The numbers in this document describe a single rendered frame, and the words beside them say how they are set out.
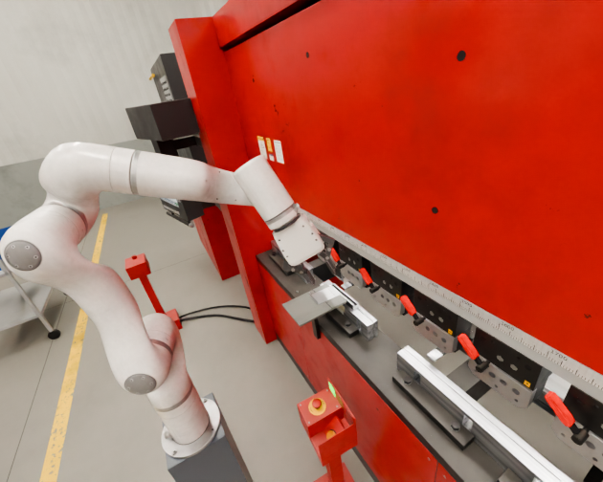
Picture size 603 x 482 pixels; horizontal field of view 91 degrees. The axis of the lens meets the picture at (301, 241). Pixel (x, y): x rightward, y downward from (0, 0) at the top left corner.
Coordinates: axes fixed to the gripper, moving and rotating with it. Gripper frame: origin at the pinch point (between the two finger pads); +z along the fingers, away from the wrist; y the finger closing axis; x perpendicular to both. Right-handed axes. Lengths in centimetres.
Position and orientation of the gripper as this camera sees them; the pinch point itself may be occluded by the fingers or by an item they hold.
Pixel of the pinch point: (320, 272)
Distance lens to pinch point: 75.0
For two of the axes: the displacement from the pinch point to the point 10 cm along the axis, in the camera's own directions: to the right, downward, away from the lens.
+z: 5.4, 8.0, 2.6
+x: -0.6, 3.4, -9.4
